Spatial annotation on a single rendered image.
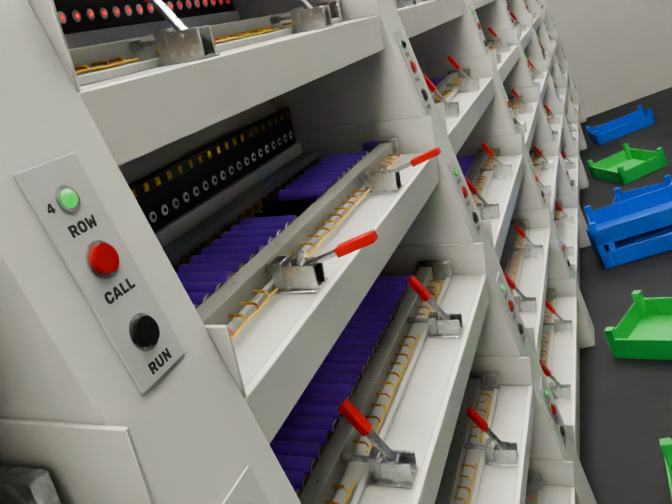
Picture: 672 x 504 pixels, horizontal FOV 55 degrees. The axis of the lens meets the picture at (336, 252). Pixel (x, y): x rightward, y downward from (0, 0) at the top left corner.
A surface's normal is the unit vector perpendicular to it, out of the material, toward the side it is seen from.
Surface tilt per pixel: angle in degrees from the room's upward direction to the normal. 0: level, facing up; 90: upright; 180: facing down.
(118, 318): 90
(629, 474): 0
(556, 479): 90
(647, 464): 0
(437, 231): 90
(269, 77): 106
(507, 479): 15
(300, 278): 90
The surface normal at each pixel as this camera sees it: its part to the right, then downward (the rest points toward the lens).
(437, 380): -0.18, -0.92
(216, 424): 0.85, -0.28
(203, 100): 0.93, -0.04
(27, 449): -0.32, 0.39
